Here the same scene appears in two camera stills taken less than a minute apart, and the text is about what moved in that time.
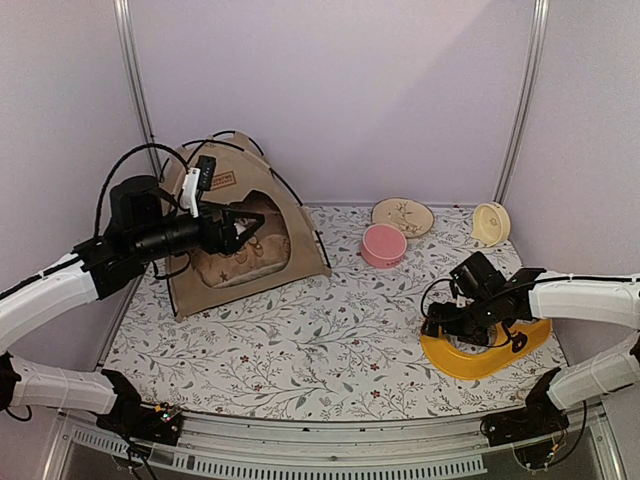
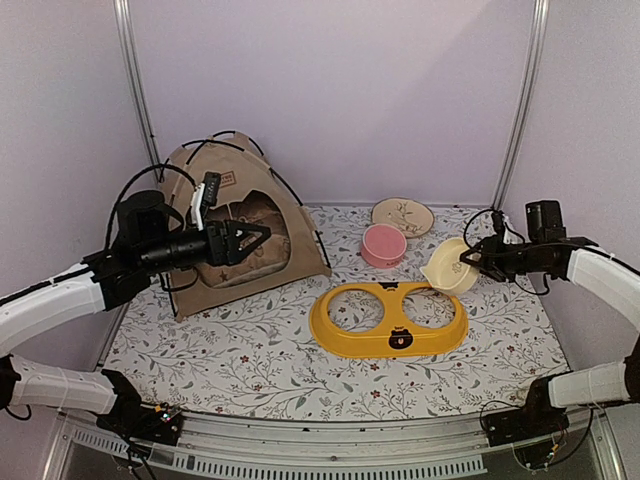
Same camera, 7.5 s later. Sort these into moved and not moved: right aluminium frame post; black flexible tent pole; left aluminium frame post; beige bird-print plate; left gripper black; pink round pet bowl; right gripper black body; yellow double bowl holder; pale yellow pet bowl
Moved: right gripper black body; yellow double bowl holder; pale yellow pet bowl; left gripper black
Not moved: black flexible tent pole; left aluminium frame post; right aluminium frame post; beige bird-print plate; pink round pet bowl
